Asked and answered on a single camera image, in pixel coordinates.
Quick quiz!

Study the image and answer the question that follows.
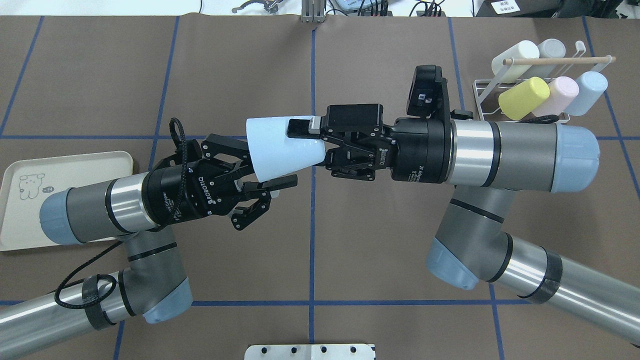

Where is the cream plastic cup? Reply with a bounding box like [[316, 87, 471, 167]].
[[491, 40, 540, 84]]

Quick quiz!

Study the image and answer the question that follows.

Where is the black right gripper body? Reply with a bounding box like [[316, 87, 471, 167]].
[[320, 104, 453, 183]]

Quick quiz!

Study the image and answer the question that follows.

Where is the pink plastic cup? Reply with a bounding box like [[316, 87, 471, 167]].
[[532, 76, 579, 117]]

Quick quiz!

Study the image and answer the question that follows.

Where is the white wire cup rack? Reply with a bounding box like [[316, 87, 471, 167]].
[[473, 38, 617, 123]]

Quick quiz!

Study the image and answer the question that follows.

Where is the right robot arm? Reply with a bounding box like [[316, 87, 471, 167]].
[[285, 104, 639, 346]]

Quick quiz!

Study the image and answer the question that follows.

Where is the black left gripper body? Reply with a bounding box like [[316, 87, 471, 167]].
[[142, 134, 274, 231]]

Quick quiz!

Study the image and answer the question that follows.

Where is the cream plastic tray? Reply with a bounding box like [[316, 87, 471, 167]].
[[0, 150, 134, 252]]

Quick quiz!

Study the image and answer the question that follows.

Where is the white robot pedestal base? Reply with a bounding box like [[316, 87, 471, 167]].
[[244, 343, 377, 360]]

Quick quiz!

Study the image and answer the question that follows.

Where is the grey plastic cup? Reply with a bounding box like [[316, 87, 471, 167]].
[[536, 38, 567, 78]]

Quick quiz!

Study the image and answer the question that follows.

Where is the yellow plastic cup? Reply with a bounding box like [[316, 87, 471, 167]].
[[498, 77, 550, 121]]

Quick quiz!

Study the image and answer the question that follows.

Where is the blue plastic cup front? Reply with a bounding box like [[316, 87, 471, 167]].
[[246, 115, 326, 182]]

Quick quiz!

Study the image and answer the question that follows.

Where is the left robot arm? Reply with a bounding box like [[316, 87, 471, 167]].
[[1, 134, 298, 360]]

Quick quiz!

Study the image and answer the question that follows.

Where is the aluminium frame post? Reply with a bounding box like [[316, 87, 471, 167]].
[[301, 0, 327, 24]]

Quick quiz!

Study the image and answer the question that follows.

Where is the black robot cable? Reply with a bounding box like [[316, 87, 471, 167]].
[[54, 117, 188, 310]]

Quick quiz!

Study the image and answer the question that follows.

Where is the blue plastic cup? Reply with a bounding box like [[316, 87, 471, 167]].
[[246, 115, 326, 182], [564, 71, 609, 117]]

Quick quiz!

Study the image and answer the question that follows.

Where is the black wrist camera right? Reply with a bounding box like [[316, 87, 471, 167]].
[[406, 64, 451, 122]]

